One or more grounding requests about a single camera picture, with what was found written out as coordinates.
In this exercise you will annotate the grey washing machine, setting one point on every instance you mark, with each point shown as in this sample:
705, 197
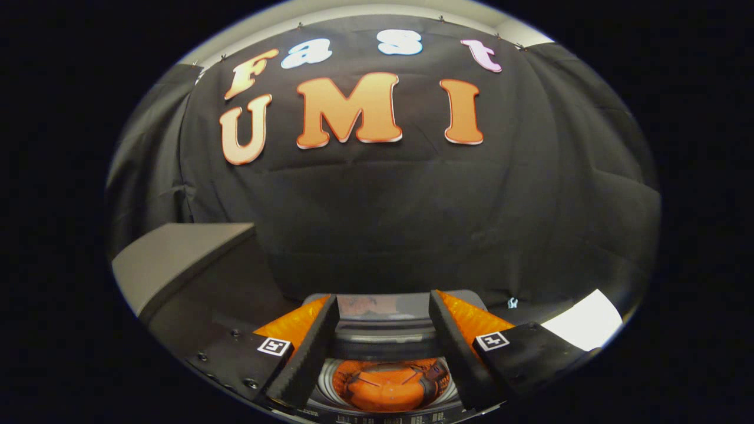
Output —
326, 391

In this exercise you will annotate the dark glass washing machine lid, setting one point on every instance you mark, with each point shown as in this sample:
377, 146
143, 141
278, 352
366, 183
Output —
383, 338

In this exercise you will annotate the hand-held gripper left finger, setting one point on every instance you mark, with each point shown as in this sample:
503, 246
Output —
309, 359

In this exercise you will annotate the white flat panel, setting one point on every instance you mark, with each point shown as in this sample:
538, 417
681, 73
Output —
583, 321

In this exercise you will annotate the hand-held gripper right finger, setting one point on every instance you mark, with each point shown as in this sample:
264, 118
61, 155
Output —
456, 359

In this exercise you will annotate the yellow polo shirt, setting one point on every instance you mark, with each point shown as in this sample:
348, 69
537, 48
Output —
383, 388

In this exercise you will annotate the grey side table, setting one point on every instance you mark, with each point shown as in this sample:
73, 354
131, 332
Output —
171, 259

